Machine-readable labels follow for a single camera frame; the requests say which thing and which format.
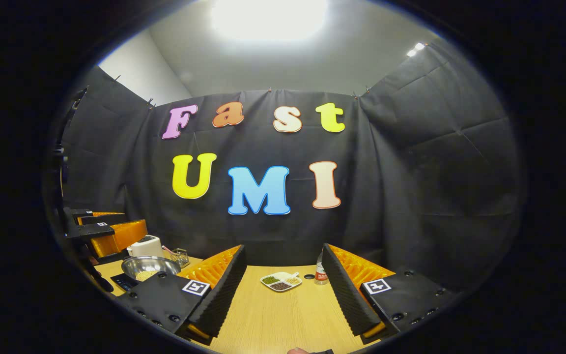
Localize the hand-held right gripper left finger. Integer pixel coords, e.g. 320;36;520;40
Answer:
116;244;247;345

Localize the black backdrop cloth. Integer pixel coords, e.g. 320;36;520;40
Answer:
47;42;522;295

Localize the white toaster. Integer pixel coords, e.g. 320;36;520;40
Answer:
127;236;164;257

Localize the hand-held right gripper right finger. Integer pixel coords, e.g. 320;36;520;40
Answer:
322;243;460;340

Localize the black induction cooktop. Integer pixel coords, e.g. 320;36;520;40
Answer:
111;273;139;292

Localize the clear plastic water bottle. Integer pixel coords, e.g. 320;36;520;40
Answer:
314;251;329;286

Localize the white divided dish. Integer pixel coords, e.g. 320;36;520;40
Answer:
260;271;303;293

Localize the steel pot with black handle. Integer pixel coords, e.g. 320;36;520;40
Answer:
122;256;181;282

